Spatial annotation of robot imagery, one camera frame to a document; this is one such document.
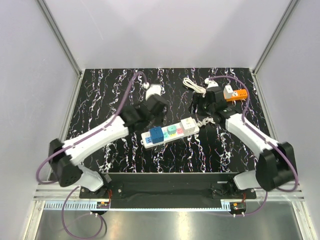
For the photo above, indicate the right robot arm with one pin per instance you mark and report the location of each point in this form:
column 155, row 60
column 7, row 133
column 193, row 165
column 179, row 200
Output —
column 276, row 166

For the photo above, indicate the teal plug adapter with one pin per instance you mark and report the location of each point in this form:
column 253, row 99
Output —
column 171, row 130

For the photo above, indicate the white multicolour power strip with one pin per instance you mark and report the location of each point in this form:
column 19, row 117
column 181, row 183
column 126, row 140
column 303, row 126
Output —
column 146, row 141

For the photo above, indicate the white grey plug adapter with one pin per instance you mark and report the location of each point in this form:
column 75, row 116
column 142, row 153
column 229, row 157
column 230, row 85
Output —
column 188, row 125

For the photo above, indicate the blue cube adapter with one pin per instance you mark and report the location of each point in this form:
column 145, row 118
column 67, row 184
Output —
column 156, row 135

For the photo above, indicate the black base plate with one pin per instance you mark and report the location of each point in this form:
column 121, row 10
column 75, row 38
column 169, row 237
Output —
column 173, row 191

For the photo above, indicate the black marble pattern mat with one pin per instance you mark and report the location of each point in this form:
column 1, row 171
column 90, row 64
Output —
column 213, row 149

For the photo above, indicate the white slotted cable duct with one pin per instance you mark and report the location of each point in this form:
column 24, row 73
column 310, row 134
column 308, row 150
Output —
column 77, row 205

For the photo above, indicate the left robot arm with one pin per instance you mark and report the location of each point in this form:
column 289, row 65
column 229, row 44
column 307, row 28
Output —
column 65, row 158

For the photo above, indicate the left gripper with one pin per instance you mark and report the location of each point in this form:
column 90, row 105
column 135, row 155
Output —
column 159, row 120

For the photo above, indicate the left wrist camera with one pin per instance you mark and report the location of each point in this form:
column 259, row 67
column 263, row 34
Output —
column 152, row 89

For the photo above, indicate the orange power strip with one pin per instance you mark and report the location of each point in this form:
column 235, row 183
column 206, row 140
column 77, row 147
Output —
column 237, row 95

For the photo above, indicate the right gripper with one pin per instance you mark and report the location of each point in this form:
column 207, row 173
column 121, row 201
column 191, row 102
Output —
column 198, row 99

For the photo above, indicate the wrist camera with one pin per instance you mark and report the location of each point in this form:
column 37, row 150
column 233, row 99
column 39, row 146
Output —
column 152, row 89
column 212, row 86

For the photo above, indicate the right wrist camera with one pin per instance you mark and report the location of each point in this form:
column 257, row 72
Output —
column 212, row 86

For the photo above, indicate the white charger adapter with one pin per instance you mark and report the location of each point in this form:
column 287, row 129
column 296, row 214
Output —
column 228, row 92

